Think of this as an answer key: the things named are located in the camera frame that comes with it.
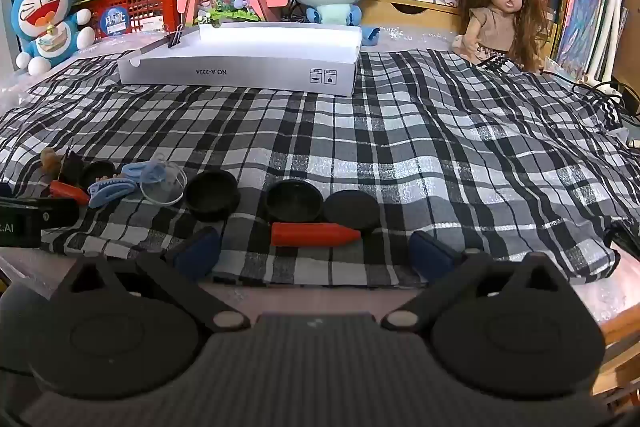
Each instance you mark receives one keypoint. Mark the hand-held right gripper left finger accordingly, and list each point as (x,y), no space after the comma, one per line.
(197,254)

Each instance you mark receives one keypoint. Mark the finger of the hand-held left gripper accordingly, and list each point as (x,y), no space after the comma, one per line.
(57,211)

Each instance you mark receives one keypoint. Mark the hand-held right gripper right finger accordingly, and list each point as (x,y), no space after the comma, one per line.
(430,254)

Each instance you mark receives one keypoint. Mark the red toy bottle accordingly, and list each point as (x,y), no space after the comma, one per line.
(69,193)

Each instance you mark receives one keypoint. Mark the brown acorn toy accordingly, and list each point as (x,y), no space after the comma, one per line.
(54,170)
(48,155)

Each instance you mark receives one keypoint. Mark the blue hair clip with bears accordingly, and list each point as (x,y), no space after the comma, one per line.
(111,193)

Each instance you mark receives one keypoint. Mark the long orange crayon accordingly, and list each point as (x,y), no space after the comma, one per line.
(312,234)

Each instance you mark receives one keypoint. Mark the white shallow tray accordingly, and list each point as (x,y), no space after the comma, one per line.
(240,67)

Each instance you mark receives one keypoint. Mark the black round container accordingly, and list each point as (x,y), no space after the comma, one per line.
(212,197)

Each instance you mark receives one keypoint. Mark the clear plastic lid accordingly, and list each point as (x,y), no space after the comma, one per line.
(165,184)

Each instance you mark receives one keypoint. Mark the plain blue hair clip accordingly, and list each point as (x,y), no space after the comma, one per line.
(137,171)

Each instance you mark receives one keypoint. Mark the black white plaid cloth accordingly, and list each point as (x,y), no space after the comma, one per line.
(400,147)

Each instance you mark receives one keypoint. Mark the blue robot cat plush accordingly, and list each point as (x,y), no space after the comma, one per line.
(42,14)

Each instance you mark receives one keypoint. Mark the black binder clip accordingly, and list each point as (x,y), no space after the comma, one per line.
(175,38)

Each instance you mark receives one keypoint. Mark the red plastic crate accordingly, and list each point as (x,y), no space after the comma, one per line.
(150,4)

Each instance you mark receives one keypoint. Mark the wooden drawer box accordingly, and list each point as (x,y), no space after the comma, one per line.
(400,13)

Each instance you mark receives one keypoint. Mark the long-haired baby doll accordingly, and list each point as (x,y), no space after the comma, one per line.
(505,22)

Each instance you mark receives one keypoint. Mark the row of leaning thin books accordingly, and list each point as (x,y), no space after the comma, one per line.
(580,22)

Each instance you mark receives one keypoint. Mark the brown cardboard box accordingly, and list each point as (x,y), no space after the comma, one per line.
(632,47)

